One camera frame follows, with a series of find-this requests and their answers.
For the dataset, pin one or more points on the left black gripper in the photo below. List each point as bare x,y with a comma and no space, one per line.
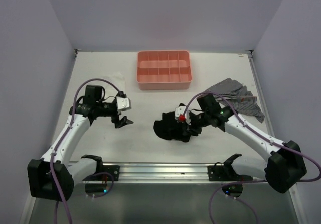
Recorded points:
118,122

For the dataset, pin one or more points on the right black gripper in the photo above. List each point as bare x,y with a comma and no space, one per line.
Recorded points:
192,129

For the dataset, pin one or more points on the black underwear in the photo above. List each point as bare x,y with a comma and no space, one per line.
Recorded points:
168,128

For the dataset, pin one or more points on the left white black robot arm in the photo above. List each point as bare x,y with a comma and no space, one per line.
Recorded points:
52,177

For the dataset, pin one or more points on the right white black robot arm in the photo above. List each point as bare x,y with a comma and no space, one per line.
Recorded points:
284,161

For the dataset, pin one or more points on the white underwear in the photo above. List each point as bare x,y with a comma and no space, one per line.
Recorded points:
117,79

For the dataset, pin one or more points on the grey striped underwear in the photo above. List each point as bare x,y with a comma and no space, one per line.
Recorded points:
239,97

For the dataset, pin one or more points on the pink divided plastic tray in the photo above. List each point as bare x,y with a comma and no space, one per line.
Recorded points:
164,70

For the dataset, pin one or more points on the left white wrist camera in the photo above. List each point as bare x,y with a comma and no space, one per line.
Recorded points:
123,103

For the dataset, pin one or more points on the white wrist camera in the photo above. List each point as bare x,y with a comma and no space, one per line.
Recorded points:
123,103
182,114

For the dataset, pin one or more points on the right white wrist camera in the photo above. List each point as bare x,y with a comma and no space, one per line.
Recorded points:
182,114

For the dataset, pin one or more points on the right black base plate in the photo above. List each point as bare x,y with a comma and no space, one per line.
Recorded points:
221,172

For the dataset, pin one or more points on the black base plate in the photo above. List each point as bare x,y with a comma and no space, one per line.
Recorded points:
105,171
221,172

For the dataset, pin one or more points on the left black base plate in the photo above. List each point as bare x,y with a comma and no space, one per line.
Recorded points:
105,171

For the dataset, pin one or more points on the aluminium mounting rail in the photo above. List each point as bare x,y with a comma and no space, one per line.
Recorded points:
152,172

